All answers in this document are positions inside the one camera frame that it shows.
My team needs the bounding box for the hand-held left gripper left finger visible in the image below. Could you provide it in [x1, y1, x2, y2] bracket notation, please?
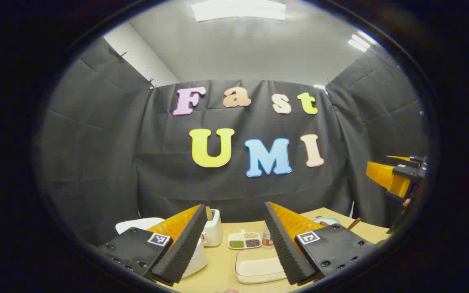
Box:
[96, 204, 208, 286]

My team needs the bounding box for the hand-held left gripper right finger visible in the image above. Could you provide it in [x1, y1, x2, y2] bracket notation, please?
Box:
[263, 201, 377, 285]

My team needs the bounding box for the white rice cooker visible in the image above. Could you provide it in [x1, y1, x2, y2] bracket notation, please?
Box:
[115, 218, 208, 278]

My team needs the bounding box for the clear box of white rice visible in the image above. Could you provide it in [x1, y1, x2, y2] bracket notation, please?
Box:
[235, 248, 290, 284]

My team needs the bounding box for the clear plastic bottle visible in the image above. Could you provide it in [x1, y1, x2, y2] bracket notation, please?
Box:
[262, 223, 274, 249]

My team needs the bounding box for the white toaster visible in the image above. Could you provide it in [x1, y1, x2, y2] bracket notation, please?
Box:
[202, 209, 223, 247]

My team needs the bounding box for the divided white dish of beans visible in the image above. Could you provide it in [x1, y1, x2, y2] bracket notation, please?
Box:
[227, 229, 262, 250]

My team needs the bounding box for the green plate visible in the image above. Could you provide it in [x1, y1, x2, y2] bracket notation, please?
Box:
[312, 216, 341, 227]

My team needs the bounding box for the black backdrop cloth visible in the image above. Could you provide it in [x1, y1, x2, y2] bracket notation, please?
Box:
[35, 37, 428, 249]

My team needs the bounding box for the small ceiling light panel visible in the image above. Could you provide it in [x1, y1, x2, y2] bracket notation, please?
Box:
[348, 31, 379, 52]

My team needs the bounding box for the large ceiling light panel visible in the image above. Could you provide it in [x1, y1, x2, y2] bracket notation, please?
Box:
[191, 0, 287, 22]

